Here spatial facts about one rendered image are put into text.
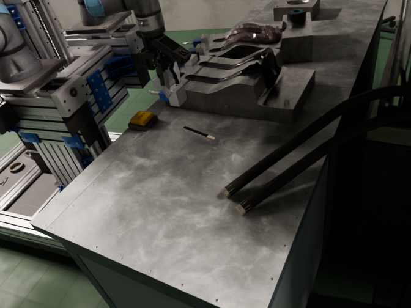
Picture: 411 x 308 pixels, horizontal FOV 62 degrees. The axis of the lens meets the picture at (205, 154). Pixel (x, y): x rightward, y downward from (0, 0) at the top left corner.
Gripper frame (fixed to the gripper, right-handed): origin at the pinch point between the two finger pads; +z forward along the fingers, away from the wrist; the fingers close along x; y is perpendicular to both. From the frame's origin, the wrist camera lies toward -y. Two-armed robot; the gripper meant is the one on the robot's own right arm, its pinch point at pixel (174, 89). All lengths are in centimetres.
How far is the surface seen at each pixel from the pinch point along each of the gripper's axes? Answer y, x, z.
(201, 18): 159, -277, 82
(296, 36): -24, -52, 4
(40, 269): 86, 43, 95
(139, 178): 0.1, 27.0, 15.0
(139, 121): 15.0, 5.3, 11.4
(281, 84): -27.3, -23.9, 8.9
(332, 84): -42, -37, 15
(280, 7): -2, -96, 8
